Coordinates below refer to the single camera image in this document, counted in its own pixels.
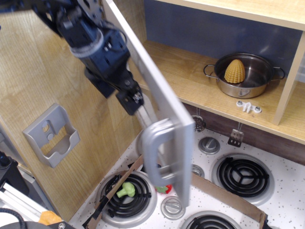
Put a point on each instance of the grey stove knob back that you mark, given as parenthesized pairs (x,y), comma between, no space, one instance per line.
(209,145)

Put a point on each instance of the green toy broccoli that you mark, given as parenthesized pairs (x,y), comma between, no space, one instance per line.
(128,189)

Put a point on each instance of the grey stove knob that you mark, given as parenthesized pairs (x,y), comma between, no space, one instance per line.
(209,145)
(172,209)

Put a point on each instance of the hanging toy strainer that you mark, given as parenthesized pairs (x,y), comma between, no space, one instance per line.
(199,122)

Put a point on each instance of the front right stove burner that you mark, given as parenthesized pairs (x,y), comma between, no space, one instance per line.
(210,220)

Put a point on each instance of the stove burner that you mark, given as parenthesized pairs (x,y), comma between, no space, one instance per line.
(210,220)
(127,212)
(244,176)

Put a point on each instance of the yellow toy corn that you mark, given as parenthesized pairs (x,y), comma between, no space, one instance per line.
(235,72)

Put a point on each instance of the hanging toy spatula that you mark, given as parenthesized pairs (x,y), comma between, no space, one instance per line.
(236,136)

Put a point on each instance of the black equipment left edge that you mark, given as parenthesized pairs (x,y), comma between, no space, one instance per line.
(10,174)

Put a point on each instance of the grey stove knob front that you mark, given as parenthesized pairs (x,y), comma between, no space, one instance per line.
(172,209)

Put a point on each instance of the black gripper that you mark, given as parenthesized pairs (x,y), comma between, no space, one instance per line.
(106,63)

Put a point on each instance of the brown cardboard barrier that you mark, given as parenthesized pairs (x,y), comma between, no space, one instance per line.
(204,185)

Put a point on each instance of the grey wall holder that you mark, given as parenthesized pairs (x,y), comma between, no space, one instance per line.
(45,128)

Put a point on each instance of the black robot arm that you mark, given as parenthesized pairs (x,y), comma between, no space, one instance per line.
(76,21)

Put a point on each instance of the red toy strawberry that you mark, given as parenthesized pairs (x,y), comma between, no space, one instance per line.
(164,189)

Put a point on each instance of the grey microwave door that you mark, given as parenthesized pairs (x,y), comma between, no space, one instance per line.
(167,144)

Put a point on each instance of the orange object bottom left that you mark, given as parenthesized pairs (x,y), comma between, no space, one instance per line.
(49,217)

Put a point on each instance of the front left stove burner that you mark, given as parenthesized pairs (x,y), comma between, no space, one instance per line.
(127,212)

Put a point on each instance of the back right stove burner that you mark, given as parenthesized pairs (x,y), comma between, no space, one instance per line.
(244,176)

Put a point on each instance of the steel pot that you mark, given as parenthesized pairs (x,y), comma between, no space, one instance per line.
(258,74)

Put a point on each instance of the small grey centre knob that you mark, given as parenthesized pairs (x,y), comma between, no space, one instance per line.
(197,170)

